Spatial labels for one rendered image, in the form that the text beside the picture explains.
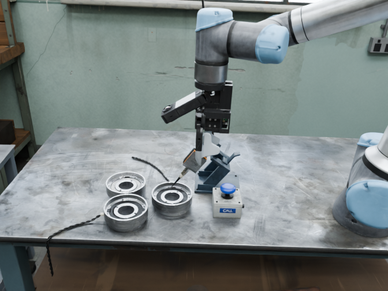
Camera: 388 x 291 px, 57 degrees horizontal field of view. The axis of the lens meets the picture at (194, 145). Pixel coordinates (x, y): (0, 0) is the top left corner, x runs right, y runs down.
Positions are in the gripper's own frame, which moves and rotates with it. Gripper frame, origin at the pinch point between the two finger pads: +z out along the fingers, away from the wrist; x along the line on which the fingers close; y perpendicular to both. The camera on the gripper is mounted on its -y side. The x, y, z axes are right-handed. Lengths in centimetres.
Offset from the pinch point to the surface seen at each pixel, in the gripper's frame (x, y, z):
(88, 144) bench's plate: 28.3, -38.1, 12.9
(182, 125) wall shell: 157, -14, 61
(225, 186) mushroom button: -4.2, 7.4, 5.6
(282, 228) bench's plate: -9.8, 21.8, 13.1
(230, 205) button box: -7.2, 8.9, 9.1
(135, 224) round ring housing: -14.3, -13.2, 10.8
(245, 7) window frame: 149, 22, -21
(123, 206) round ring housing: -8.5, -17.5, 10.5
